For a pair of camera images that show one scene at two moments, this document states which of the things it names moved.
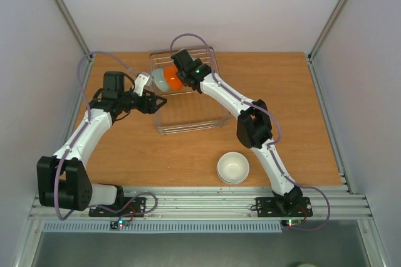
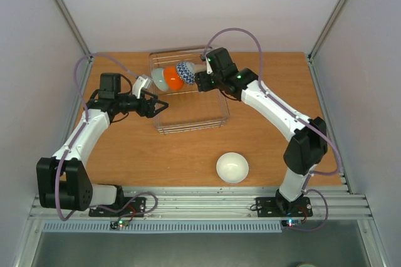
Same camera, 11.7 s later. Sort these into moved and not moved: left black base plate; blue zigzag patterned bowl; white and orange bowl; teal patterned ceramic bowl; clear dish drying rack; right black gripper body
Moved: blue zigzag patterned bowl; right black gripper body
Not moved: white and orange bowl; left black base plate; teal patterned ceramic bowl; clear dish drying rack
